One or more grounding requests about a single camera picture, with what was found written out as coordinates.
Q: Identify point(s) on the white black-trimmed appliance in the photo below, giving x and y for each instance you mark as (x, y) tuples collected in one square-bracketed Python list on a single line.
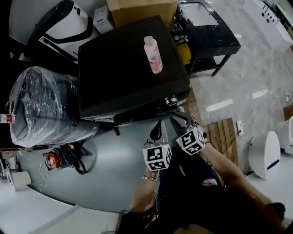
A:
[(68, 20)]

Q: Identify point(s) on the person's legs in dark jeans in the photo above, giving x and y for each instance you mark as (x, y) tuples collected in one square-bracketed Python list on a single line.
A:
[(183, 182)]

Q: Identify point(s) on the white power strip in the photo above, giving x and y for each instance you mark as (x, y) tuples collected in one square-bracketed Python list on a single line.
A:
[(239, 128)]

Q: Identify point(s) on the brown wooden plank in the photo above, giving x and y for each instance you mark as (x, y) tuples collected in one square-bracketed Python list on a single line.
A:
[(194, 107)]

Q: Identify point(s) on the white box blue label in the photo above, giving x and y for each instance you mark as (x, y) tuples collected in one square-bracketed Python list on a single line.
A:
[(101, 18)]

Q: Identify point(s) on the plastic-wrapped grey appliance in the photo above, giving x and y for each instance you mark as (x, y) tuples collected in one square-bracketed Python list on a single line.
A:
[(45, 102)]

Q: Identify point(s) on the red label water bottle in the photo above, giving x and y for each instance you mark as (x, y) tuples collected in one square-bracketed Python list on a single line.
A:
[(8, 118)]

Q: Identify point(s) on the white round appliance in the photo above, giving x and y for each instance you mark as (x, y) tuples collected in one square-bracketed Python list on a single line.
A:
[(263, 155)]

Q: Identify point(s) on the yellow container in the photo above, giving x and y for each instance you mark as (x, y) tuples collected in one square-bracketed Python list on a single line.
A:
[(184, 52)]

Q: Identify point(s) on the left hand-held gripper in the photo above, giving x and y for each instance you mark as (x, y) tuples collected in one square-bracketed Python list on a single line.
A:
[(155, 157)]

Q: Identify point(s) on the slatted wooden mat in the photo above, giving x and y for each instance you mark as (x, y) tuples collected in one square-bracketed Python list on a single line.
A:
[(219, 137)]

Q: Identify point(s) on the person's right forearm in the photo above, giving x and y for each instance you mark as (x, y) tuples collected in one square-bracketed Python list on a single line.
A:
[(229, 169)]

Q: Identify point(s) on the black appliance box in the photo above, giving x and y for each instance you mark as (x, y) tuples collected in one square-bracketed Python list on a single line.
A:
[(119, 68)]

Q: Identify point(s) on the person's left forearm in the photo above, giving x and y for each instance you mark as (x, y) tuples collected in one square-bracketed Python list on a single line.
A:
[(142, 194)]

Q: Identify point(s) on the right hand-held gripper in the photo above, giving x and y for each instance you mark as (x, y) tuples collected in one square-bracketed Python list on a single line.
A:
[(191, 141)]

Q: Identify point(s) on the large brown cardboard box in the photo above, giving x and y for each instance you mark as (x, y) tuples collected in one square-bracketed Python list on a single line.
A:
[(137, 13)]

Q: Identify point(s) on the black table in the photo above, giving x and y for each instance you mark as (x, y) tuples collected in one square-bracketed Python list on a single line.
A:
[(206, 38)]

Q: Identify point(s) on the pink bottle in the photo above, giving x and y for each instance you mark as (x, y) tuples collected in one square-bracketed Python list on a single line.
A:
[(153, 57)]

